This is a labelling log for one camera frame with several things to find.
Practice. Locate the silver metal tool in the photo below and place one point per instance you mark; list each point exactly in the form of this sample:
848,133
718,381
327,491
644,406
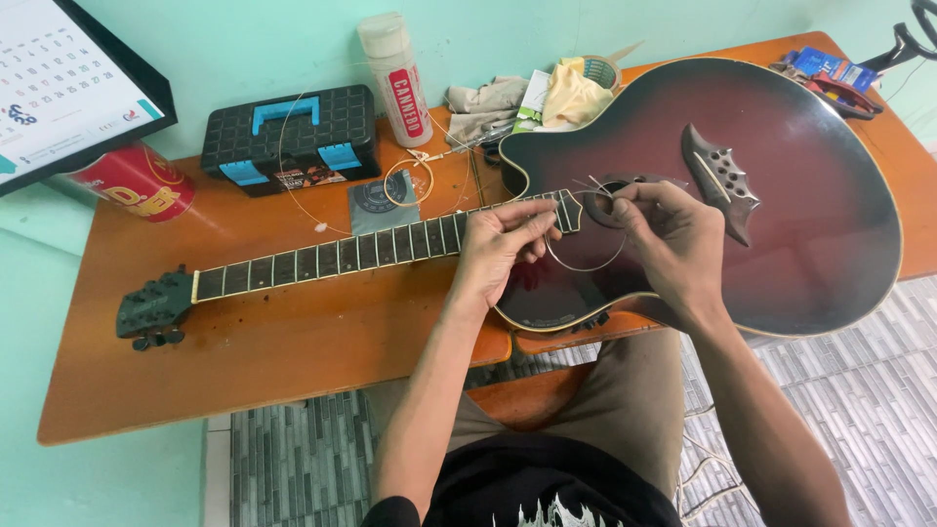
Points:
483,135

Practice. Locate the white bottle with red label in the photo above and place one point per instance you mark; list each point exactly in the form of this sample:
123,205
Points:
399,80

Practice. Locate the grey cloth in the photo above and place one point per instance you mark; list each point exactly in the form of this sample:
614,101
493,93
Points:
483,106

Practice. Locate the person's left hand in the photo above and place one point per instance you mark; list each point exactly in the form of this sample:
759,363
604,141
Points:
492,249

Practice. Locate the red metal can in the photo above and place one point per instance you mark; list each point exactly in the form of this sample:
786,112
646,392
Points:
135,183

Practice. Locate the blue packet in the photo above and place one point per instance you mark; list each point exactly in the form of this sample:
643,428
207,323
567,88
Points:
834,67

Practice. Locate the person's black printed shirt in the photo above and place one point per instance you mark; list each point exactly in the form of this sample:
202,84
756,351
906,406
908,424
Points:
527,487

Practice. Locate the person's right hand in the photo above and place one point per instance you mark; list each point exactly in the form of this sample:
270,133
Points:
677,245

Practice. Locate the roll of tape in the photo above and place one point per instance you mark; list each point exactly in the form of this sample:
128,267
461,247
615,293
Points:
602,70

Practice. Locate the red sunburst acoustic guitar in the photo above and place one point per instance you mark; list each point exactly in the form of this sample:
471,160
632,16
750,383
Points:
732,219

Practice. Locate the red and black pliers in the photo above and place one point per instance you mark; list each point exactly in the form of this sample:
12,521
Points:
834,94

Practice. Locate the yellow cloth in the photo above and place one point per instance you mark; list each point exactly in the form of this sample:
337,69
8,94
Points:
575,99

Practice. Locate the wall calendar with black frame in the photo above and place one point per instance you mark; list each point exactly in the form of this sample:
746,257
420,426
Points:
66,80

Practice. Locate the person's khaki trousers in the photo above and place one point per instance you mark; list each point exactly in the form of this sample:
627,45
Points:
585,410

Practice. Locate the orange wooden stool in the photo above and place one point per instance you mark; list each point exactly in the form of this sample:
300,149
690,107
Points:
531,399

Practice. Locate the green and white paper packet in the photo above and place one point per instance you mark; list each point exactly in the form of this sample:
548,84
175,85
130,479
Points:
533,102

